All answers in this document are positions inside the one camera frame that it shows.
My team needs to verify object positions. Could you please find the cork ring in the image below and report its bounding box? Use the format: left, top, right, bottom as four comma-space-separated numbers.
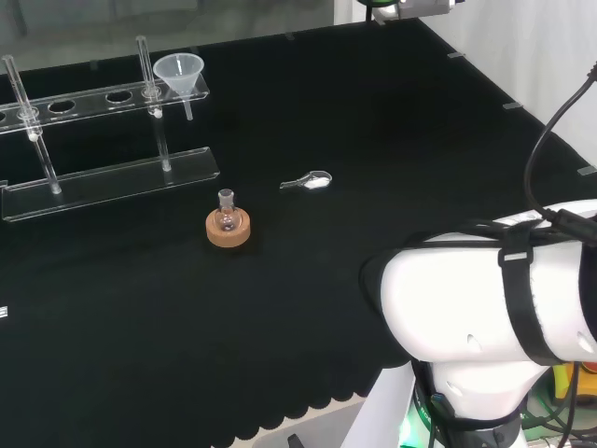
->
205, 208, 253, 249

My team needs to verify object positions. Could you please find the glass weighing funnel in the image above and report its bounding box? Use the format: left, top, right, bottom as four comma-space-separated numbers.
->
279, 170, 333, 191

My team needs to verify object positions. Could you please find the clear funnel stand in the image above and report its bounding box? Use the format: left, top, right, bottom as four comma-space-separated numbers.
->
0, 35, 221, 223

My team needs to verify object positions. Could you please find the black cloth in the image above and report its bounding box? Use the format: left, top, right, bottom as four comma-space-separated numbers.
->
0, 21, 597, 448

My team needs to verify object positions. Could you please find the clear plastic funnel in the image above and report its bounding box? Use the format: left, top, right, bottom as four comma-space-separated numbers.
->
152, 53, 205, 121

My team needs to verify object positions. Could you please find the pale board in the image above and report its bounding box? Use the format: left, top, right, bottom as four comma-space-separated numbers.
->
212, 368, 419, 448

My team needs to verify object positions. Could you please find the black cable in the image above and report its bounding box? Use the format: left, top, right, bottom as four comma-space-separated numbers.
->
522, 64, 597, 244

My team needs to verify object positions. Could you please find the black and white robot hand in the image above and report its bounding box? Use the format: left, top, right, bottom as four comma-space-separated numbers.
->
356, 0, 457, 22

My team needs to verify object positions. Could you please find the yellow stop button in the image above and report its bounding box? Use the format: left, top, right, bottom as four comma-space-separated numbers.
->
552, 359, 597, 402

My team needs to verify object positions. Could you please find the round-bottom glass flask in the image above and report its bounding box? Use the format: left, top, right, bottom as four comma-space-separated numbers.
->
217, 189, 240, 233

